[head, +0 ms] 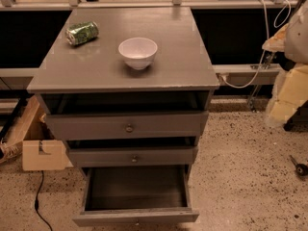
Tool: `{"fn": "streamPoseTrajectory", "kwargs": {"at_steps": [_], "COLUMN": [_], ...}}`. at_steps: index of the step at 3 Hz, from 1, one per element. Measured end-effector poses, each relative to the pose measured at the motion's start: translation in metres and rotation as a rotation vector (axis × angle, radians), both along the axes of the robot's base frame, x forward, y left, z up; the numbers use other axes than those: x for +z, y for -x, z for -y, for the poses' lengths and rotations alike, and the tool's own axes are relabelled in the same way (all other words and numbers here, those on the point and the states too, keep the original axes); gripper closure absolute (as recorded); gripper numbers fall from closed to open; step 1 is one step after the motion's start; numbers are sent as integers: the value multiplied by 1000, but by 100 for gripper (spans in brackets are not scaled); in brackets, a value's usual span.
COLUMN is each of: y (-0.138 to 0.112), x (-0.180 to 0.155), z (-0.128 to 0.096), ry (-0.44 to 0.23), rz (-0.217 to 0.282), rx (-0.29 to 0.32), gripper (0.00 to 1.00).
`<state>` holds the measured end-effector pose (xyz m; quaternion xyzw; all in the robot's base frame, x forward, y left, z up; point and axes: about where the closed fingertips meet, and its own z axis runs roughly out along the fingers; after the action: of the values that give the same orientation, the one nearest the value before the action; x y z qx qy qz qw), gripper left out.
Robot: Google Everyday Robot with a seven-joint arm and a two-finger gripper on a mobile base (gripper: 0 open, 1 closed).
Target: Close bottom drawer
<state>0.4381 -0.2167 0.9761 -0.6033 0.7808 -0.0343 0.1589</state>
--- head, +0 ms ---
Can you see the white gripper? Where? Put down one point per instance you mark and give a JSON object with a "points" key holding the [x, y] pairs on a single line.
{"points": [[297, 38]]}

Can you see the green soda can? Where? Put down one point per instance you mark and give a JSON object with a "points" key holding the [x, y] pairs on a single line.
{"points": [[81, 33]]}

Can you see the grey drawer cabinet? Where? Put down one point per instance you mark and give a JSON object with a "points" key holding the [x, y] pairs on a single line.
{"points": [[137, 95]]}

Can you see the cardboard box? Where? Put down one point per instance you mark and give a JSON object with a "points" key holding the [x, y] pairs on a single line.
{"points": [[38, 150]]}

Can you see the black floor tool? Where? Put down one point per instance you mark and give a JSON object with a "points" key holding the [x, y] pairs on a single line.
{"points": [[300, 169]]}

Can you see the grey bottom drawer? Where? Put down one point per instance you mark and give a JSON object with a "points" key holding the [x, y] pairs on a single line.
{"points": [[136, 195]]}

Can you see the grey drawer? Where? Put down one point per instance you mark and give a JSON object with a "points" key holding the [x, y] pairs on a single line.
{"points": [[126, 126], [136, 195], [132, 152]]}

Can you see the white bowl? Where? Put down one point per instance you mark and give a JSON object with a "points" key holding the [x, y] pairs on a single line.
{"points": [[138, 53]]}

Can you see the grey top drawer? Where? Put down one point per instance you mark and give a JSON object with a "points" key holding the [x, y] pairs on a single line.
{"points": [[126, 126]]}

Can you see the grey middle drawer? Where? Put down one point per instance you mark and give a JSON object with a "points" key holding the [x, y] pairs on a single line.
{"points": [[132, 152]]}

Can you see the sneaker shoe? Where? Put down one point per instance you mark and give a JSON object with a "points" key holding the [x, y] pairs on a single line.
{"points": [[8, 152]]}

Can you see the grey metal rail frame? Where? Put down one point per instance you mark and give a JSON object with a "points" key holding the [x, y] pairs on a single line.
{"points": [[247, 74]]}

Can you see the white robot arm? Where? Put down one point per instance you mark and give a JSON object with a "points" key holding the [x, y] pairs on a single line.
{"points": [[296, 41]]}

